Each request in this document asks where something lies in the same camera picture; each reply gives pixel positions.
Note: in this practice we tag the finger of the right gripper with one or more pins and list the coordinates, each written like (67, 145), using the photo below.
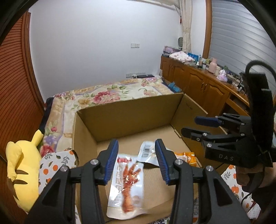
(193, 134)
(207, 121)

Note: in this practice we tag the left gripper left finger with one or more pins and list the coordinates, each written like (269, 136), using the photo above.
(56, 203)

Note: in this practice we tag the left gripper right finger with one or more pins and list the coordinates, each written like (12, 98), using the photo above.
(217, 203)

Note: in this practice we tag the orange snack packet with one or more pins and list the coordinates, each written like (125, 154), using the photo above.
(188, 157)

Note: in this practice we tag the silver back label pouch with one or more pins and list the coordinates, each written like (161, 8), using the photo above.
(147, 153)

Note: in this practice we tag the chicken feet snack packet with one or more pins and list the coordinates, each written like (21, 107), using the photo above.
(126, 195)

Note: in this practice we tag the right hand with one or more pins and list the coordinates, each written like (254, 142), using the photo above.
(243, 175)

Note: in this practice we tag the wooden sideboard cabinet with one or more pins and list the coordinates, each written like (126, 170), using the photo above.
(214, 96)

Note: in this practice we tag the brown cardboard box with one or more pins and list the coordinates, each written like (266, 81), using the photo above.
(132, 122)

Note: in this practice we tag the orange print bed cover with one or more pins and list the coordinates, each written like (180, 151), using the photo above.
(51, 162)

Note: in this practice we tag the pink bottle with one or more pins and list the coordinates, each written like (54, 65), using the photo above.
(212, 65)

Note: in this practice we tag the folded floral cloth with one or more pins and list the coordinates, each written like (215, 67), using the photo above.
(181, 57)

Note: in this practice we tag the floral quilt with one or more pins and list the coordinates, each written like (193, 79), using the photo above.
(60, 109)

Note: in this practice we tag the grey window blind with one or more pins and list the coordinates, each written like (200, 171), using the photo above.
(238, 38)

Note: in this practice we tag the wooden louvre wardrobe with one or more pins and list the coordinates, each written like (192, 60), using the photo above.
(21, 105)

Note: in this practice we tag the cream curtain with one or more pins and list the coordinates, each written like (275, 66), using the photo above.
(186, 18)

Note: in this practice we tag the white wall switch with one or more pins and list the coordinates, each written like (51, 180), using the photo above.
(135, 45)

